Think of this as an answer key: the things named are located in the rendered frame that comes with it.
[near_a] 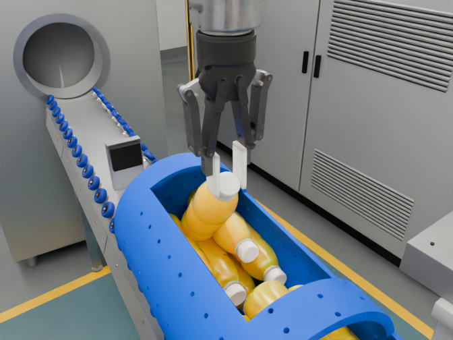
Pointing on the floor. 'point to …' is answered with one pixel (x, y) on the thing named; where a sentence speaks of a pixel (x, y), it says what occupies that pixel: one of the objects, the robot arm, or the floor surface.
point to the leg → (89, 240)
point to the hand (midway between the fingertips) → (226, 169)
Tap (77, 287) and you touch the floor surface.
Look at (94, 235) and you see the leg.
